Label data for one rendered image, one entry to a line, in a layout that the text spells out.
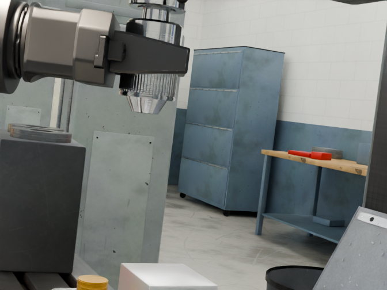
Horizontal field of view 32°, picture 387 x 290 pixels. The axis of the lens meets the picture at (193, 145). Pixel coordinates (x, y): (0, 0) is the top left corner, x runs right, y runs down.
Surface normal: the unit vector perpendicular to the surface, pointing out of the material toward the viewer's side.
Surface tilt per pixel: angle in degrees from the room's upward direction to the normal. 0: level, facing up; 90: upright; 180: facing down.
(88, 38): 90
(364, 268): 64
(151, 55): 90
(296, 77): 90
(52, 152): 90
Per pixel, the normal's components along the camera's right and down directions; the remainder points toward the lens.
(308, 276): 0.11, 0.00
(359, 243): -0.76, -0.51
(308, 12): -0.90, -0.08
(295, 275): 0.33, 0.03
